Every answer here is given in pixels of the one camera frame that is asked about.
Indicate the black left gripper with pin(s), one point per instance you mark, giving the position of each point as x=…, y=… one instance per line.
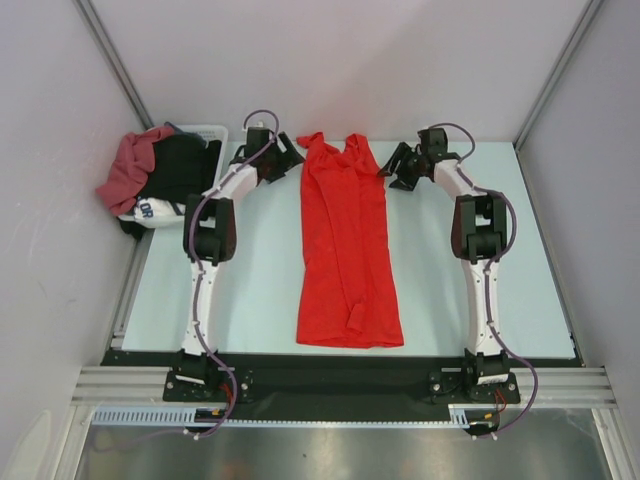
x=288, y=159

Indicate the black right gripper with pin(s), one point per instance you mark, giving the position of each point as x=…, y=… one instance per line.
x=405, y=181

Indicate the red tank top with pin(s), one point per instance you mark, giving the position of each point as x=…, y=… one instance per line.
x=348, y=297

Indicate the pink garment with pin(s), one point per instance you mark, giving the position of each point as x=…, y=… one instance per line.
x=131, y=168

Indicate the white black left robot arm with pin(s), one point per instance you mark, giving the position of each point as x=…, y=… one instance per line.
x=210, y=235

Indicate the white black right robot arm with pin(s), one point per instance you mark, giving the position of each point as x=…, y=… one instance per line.
x=484, y=223

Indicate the white plastic laundry basket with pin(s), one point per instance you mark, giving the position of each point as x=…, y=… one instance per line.
x=220, y=145

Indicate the black garment in basket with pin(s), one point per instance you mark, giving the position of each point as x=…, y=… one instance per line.
x=182, y=165

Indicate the white garment blue letters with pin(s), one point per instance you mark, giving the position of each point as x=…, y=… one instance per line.
x=156, y=210

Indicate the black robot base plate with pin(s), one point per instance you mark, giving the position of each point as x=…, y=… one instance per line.
x=330, y=388

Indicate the right aluminium corner post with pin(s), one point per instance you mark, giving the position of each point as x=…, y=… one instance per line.
x=577, y=36

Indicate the aluminium corner post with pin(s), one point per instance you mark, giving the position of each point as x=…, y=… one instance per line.
x=113, y=60
x=577, y=36

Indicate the left aluminium corner post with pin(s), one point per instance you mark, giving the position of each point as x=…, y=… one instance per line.
x=113, y=60

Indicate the white slotted cable duct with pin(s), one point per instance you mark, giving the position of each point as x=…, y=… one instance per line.
x=203, y=417

